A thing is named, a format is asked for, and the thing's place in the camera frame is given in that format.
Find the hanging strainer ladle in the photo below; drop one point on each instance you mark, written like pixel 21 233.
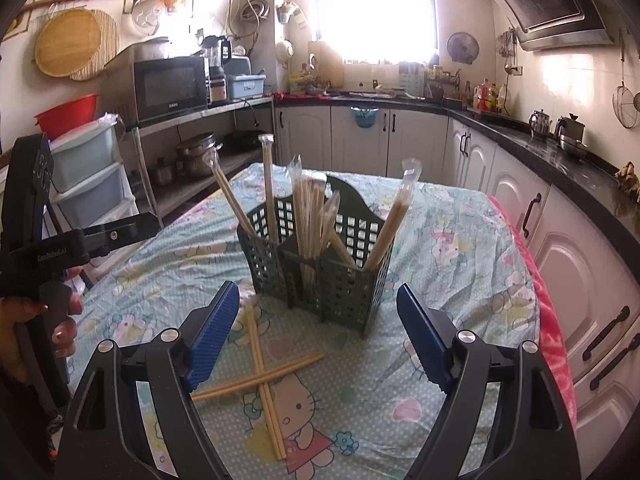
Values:
pixel 622 98

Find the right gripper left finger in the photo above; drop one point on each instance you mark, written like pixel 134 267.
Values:
pixel 104 435

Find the round bamboo tray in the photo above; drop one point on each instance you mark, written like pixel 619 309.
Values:
pixel 67 43

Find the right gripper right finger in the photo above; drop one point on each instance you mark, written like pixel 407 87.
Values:
pixel 531 436

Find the red plastic basin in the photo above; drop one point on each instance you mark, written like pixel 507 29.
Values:
pixel 67 116

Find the hello kitty tablecloth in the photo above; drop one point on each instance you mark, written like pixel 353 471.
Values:
pixel 364 409

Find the black microwave oven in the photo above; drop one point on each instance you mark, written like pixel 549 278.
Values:
pixel 168 86

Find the small wall fan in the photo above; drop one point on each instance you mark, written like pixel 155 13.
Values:
pixel 463 48

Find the plastic drawer unit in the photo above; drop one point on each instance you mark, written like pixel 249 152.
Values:
pixel 89 183

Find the blue plastic crate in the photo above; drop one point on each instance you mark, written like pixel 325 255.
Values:
pixel 241 87

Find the steel kettle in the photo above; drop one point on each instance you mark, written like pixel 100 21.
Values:
pixel 539 125

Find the black range hood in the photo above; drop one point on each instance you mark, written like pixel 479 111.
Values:
pixel 553 24

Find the stainless steel pots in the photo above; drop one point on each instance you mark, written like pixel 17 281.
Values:
pixel 193 154

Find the chopsticks compartment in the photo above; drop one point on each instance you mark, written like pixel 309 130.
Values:
pixel 412 173

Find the green plastic utensil basket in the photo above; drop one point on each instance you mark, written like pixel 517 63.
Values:
pixel 325 286

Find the chopsticks pair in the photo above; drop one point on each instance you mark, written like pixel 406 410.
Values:
pixel 259 378
pixel 267 143

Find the pink towel under cloth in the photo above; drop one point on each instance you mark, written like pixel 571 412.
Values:
pixel 551 340

